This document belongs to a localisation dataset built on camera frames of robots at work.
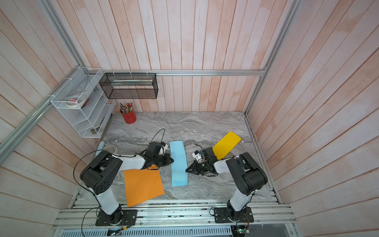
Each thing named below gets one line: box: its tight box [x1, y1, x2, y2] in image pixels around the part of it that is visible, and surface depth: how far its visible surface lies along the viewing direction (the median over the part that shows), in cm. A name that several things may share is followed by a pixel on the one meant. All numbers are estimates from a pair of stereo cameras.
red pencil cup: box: [119, 107, 137, 124], surface depth 111 cm
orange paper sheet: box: [124, 164, 165, 208], surface depth 84 cm
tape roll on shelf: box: [65, 94, 86, 108], surface depth 75 cm
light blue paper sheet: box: [169, 140, 189, 188], surface depth 93 cm
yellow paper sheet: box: [212, 130, 242, 160], surface depth 104 cm
